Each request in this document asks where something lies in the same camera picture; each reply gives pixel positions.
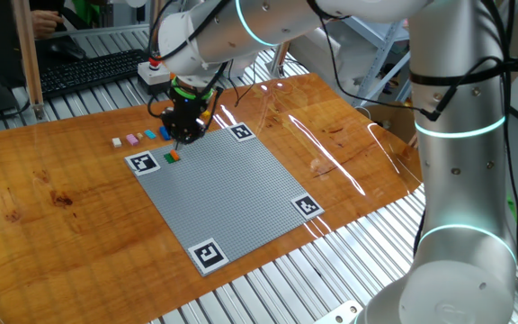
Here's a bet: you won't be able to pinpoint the white box red button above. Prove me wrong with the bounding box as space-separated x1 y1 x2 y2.
136 56 173 95

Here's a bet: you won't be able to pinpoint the black computer mouse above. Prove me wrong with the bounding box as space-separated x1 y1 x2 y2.
48 34 88 62

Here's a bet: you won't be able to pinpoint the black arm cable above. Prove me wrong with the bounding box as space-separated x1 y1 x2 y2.
146 0 518 260

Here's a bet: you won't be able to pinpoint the black white fiducial marker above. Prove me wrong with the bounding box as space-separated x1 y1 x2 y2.
187 237 230 276
290 193 326 221
228 121 256 143
124 151 162 176

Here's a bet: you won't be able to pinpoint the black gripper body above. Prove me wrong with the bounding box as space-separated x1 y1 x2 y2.
160 96 213 144

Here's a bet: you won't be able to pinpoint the bare person hand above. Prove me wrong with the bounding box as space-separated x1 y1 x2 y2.
31 8 65 41

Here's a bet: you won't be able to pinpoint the white foam blocks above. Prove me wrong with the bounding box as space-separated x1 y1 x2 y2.
288 26 377 86

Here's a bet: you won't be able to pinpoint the silver metal post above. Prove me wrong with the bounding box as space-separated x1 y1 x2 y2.
148 0 164 28
267 42 291 78

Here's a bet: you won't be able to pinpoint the green wrist mount ring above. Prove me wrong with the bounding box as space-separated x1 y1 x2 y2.
170 76 215 102

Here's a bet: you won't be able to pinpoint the wood pattern table mat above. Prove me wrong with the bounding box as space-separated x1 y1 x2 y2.
0 72 424 324

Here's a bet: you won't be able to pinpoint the dark green garment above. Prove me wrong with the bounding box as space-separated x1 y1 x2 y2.
70 0 103 27

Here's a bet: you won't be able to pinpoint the tan frame post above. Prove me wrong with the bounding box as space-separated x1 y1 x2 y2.
10 0 47 122

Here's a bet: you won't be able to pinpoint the bright green cloth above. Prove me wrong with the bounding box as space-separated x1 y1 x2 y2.
506 193 518 226

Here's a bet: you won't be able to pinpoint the metal mounting plate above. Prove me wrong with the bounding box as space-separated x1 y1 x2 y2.
313 300 364 324

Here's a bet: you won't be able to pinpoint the black keyboard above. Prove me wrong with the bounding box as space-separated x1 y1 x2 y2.
38 48 150 98

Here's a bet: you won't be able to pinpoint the pale metal shelf rack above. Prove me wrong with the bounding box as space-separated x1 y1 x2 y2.
344 15 412 107

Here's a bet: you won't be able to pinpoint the grey Lego baseplate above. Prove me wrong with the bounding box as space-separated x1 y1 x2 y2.
123 121 326 277

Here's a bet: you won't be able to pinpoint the cardboard box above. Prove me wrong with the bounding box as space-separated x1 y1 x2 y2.
362 102 418 148

